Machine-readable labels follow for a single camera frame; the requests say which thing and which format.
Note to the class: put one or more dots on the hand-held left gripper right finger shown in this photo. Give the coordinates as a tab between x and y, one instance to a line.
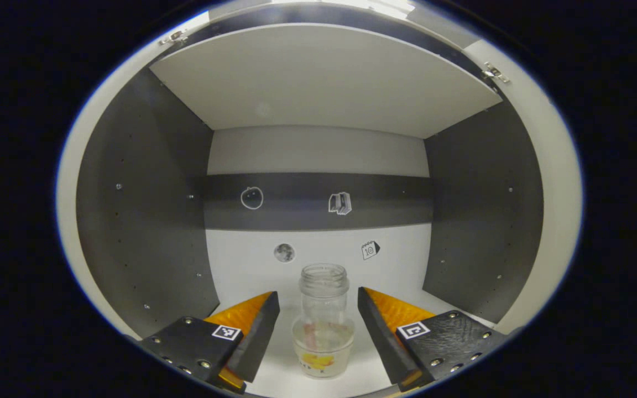
379	337

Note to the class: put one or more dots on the metal door hinge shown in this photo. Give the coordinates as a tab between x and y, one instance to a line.
172	37
494	72

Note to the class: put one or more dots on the clear glass bottle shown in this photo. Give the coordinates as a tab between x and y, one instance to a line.
324	342

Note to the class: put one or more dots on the grey cabinet door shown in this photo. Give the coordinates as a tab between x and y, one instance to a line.
67	182
564	193

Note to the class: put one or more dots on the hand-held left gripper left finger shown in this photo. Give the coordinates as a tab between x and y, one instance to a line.
260	337

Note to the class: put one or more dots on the grey and white cabinet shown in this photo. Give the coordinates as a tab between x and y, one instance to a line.
147	221

